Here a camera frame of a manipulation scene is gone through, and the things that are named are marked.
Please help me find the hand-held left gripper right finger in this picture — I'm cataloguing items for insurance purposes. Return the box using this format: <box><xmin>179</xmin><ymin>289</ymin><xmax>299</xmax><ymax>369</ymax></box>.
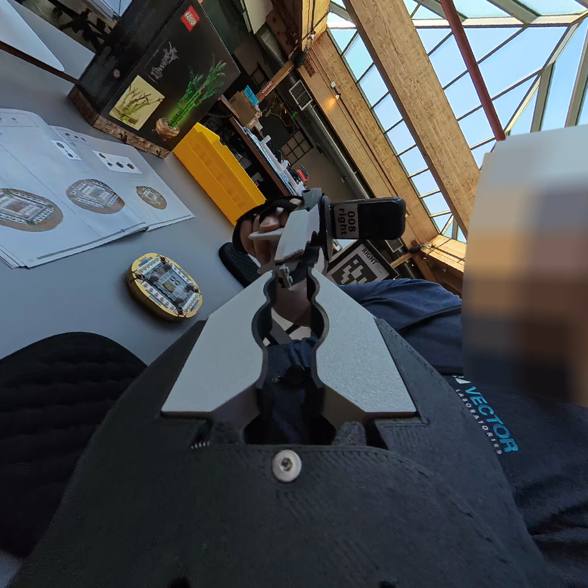
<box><xmin>311</xmin><ymin>269</ymin><xmax>419</xmax><ymax>432</ymax></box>

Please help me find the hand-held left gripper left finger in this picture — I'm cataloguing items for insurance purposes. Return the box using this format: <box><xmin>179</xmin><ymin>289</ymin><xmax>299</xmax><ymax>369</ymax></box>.
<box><xmin>161</xmin><ymin>270</ymin><xmax>277</xmax><ymax>432</ymax></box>

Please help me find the round gold lego base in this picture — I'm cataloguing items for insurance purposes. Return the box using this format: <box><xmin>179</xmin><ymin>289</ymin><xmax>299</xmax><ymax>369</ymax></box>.
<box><xmin>126</xmin><ymin>253</ymin><xmax>203</xmax><ymax>322</ymax></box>

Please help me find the person's right forearm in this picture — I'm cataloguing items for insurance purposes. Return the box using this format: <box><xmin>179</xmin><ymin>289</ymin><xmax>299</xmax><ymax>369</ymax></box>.
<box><xmin>271</xmin><ymin>282</ymin><xmax>318</xmax><ymax>328</ymax></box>

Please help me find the black lego box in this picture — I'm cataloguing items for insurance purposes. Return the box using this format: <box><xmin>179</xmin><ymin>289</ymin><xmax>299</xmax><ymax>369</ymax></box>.
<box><xmin>68</xmin><ymin>0</ymin><xmax>241</xmax><ymax>159</ymax></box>

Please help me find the lego instruction booklet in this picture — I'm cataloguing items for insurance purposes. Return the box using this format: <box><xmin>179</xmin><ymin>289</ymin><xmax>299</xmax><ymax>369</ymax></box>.
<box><xmin>0</xmin><ymin>108</ymin><xmax>196</xmax><ymax>269</ymax></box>

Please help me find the person's right hand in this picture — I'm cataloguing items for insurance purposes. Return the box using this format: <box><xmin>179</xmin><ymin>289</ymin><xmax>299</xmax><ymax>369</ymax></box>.
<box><xmin>241</xmin><ymin>207</ymin><xmax>289</xmax><ymax>273</ymax></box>

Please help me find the black framed marker sign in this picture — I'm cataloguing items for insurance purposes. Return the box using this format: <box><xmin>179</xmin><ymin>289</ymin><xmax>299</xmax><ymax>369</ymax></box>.
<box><xmin>326</xmin><ymin>239</ymin><xmax>400</xmax><ymax>286</ymax></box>

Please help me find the person's navy sweatshirt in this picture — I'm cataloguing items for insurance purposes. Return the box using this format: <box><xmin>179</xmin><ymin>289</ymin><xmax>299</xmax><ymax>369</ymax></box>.
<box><xmin>266</xmin><ymin>278</ymin><xmax>588</xmax><ymax>588</ymax></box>

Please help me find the yellow plastic bin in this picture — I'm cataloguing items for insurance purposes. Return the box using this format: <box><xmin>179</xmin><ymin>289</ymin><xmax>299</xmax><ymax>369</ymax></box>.
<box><xmin>172</xmin><ymin>122</ymin><xmax>267</xmax><ymax>227</ymax></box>

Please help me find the brown cardboard box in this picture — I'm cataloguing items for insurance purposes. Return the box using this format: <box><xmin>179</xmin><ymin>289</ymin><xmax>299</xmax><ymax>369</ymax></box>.
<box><xmin>229</xmin><ymin>92</ymin><xmax>262</xmax><ymax>128</ymax></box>

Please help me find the red metal pipe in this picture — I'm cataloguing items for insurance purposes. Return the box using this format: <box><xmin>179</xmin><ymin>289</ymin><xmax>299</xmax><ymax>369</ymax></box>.
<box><xmin>440</xmin><ymin>0</ymin><xmax>506</xmax><ymax>141</ymax></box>

